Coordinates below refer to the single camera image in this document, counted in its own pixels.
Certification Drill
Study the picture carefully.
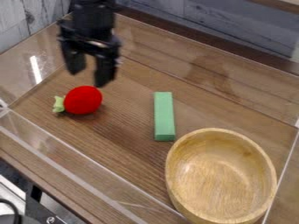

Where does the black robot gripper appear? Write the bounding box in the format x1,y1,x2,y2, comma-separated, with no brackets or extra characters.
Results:
58,3,122,88

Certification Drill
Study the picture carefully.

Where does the red plush strawberry toy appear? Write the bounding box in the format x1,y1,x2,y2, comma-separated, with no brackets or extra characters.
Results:
52,86,103,115

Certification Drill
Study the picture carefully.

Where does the green rectangular foam block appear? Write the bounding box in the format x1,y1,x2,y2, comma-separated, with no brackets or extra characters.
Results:
154,92,176,142

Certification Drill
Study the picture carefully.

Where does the light wooden bowl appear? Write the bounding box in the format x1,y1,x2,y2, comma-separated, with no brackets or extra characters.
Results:
164,128,276,224

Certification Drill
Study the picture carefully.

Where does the clear acrylic enclosure wall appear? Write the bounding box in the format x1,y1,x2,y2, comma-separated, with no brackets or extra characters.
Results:
0,15,299,224

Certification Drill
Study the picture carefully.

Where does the black metal table bracket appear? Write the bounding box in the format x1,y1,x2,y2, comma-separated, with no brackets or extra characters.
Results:
24,185,67,224

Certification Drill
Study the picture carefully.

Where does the black cable under table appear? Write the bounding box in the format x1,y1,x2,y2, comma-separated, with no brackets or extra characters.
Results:
0,199,24,224

